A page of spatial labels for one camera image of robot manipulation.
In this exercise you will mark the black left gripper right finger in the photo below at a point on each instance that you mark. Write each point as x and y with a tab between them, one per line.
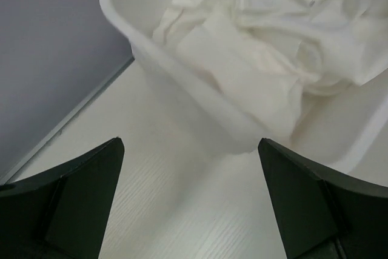
321	212

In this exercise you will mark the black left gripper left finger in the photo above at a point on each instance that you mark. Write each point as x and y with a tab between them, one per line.
62	212

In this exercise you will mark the white plastic basket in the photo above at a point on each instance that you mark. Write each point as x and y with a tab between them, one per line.
336	131

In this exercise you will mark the white shirt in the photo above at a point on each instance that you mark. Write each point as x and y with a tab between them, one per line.
267	56

